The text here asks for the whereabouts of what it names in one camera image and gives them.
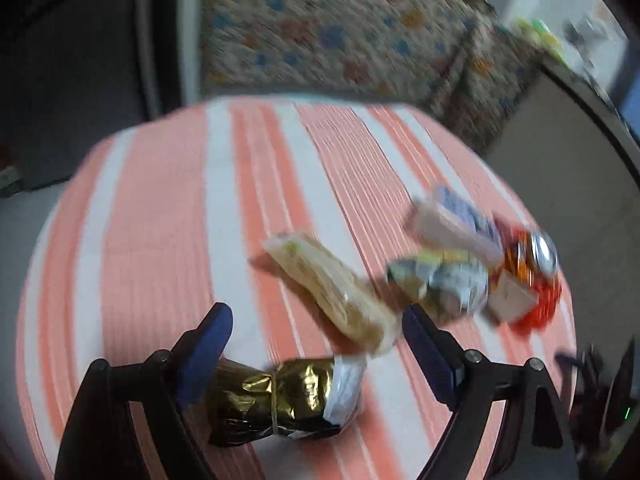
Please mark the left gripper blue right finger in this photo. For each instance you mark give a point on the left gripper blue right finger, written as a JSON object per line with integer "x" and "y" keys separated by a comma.
{"x": 533, "y": 441}

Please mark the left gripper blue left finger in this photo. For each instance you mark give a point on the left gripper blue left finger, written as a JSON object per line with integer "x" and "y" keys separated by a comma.
{"x": 99, "y": 440}

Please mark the white red paper carton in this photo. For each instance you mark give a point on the white red paper carton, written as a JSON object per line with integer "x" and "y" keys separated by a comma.
{"x": 510, "y": 299}

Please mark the orange snack bag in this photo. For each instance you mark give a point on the orange snack bag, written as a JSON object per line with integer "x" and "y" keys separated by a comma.
{"x": 515, "y": 243}

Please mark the white milk candy bag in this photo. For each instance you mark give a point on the white milk candy bag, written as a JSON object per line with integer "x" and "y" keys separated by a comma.
{"x": 448, "y": 283}

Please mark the gold foil wrapper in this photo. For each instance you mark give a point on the gold foil wrapper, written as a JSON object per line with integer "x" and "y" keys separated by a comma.
{"x": 299, "y": 399}

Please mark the beige long snack wrapper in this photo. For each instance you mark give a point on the beige long snack wrapper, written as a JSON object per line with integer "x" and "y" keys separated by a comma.
{"x": 348, "y": 302}

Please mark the pink white striped tablecloth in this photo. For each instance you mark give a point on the pink white striped tablecloth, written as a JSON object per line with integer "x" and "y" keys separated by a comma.
{"x": 163, "y": 220}

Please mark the patterned chinese character cloth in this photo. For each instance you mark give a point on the patterned chinese character cloth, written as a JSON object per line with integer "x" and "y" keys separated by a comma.
{"x": 458, "y": 64}

